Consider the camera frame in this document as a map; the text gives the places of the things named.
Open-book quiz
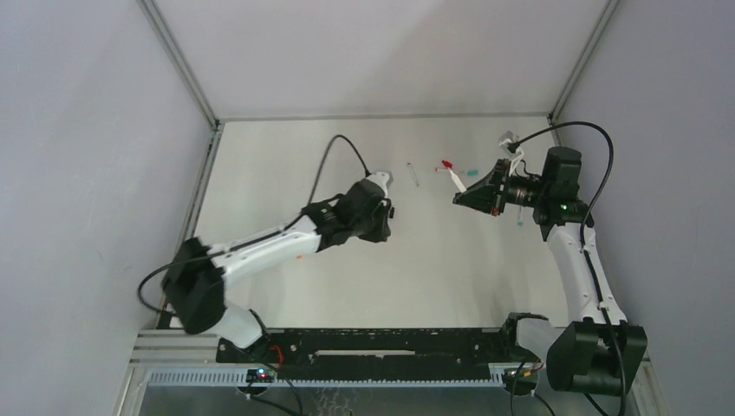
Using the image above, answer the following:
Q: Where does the white pen orange tip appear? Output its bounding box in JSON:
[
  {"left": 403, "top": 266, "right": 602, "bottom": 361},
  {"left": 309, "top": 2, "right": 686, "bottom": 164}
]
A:
[{"left": 448, "top": 169, "right": 466, "bottom": 193}]

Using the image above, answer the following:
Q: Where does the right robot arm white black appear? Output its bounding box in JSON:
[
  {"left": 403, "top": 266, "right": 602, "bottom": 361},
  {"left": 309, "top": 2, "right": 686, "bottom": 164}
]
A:
[{"left": 452, "top": 146, "right": 647, "bottom": 396}]

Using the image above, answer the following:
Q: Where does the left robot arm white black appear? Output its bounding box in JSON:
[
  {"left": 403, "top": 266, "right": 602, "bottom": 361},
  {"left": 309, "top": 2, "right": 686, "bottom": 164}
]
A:
[{"left": 161, "top": 171, "right": 394, "bottom": 349}]

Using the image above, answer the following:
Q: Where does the small circuit board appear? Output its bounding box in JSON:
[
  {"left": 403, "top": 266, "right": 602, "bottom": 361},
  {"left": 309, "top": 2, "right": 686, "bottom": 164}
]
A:
[{"left": 245, "top": 367, "right": 277, "bottom": 384}]

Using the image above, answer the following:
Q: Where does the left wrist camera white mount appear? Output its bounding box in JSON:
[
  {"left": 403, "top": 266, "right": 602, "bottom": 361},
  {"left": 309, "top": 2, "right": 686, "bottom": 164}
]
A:
[{"left": 367, "top": 171, "right": 394, "bottom": 198}]

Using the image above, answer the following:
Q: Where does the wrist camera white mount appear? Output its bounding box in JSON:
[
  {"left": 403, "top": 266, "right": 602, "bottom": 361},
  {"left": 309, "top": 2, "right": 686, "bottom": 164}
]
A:
[
  {"left": 367, "top": 171, "right": 394, "bottom": 198},
  {"left": 498, "top": 130, "right": 524, "bottom": 176}
]

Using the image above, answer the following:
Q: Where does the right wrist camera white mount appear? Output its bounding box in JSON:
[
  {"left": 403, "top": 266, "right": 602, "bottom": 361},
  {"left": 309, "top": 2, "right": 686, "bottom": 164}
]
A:
[{"left": 498, "top": 130, "right": 524, "bottom": 176}]

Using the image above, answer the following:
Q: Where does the left black camera cable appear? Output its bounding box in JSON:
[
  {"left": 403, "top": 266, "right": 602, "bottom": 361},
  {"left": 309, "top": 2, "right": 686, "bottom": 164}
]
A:
[{"left": 136, "top": 134, "right": 374, "bottom": 315}]

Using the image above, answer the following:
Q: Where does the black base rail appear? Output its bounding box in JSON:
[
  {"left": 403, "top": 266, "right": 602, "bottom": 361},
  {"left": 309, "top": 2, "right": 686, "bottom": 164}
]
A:
[{"left": 216, "top": 328, "right": 538, "bottom": 383}]

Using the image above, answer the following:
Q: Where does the aluminium frame profile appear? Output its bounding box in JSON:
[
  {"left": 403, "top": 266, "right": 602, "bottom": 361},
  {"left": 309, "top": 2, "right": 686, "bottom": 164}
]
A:
[{"left": 154, "top": 123, "right": 225, "bottom": 328}]

